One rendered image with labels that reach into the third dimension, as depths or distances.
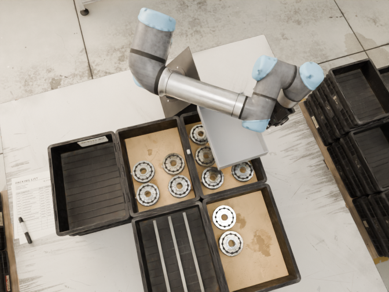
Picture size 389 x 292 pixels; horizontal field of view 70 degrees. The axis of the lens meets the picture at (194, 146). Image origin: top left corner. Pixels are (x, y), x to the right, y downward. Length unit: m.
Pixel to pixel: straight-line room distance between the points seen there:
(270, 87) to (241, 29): 2.01
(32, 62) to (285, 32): 2.29
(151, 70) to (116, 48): 1.85
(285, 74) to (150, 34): 0.41
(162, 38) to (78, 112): 0.89
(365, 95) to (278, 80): 1.37
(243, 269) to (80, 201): 0.77
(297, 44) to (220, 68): 1.29
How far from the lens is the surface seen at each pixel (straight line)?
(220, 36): 2.75
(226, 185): 1.31
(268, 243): 1.32
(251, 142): 1.14
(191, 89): 0.86
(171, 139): 1.36
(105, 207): 1.34
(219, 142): 1.12
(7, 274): 2.26
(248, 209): 1.31
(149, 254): 1.29
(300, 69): 0.88
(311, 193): 1.55
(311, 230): 1.53
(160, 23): 0.91
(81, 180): 1.40
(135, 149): 1.37
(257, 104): 0.84
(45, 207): 1.58
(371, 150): 2.17
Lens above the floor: 2.11
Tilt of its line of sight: 72 degrees down
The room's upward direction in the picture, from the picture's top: 3 degrees clockwise
